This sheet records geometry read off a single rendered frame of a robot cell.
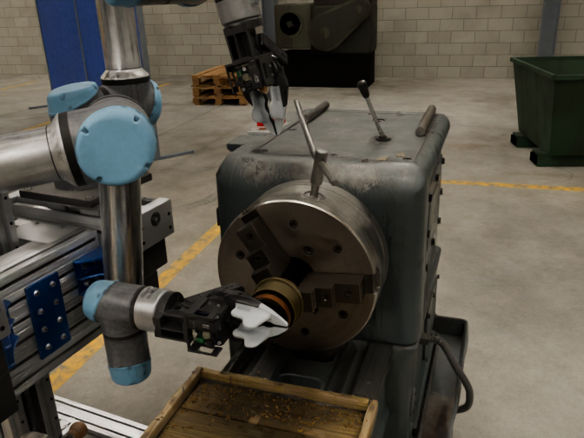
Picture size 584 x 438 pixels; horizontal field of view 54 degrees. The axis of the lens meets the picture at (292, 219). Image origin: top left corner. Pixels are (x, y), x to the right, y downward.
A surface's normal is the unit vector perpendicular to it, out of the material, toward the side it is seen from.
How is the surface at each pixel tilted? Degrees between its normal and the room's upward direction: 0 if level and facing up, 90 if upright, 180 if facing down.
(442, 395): 0
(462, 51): 90
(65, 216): 90
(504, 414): 0
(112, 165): 89
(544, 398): 0
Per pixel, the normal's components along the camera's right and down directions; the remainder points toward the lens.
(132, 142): 0.40, 0.32
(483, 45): -0.29, 0.37
